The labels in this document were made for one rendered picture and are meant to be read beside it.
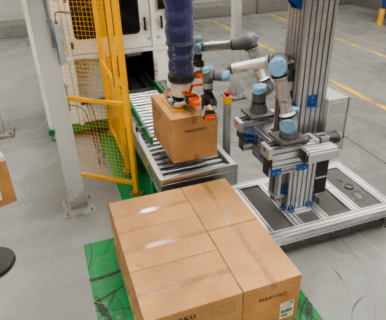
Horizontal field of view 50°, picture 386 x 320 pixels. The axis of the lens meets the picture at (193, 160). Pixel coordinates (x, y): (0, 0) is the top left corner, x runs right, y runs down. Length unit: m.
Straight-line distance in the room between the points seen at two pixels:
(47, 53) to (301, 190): 2.40
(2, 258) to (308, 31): 3.02
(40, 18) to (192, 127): 1.44
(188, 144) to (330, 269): 1.52
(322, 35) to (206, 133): 1.16
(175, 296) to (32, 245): 1.81
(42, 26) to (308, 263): 2.83
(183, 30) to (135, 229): 1.54
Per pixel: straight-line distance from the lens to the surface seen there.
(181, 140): 3.42
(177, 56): 3.40
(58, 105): 3.78
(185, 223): 3.06
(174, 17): 3.31
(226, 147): 4.20
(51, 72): 3.68
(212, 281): 2.64
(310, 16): 3.13
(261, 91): 3.46
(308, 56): 3.19
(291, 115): 2.92
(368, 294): 3.51
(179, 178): 3.48
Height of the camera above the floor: 2.45
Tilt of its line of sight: 30 degrees down
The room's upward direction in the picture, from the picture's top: 2 degrees counter-clockwise
